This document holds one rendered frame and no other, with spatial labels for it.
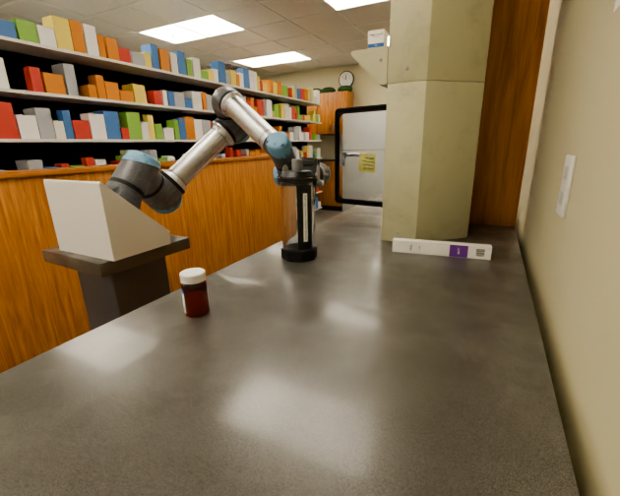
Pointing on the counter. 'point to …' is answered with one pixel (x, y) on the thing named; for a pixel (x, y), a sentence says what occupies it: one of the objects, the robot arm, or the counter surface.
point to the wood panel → (507, 108)
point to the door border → (339, 145)
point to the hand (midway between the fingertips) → (297, 185)
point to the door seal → (337, 155)
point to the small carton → (377, 38)
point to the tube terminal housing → (433, 115)
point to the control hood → (374, 63)
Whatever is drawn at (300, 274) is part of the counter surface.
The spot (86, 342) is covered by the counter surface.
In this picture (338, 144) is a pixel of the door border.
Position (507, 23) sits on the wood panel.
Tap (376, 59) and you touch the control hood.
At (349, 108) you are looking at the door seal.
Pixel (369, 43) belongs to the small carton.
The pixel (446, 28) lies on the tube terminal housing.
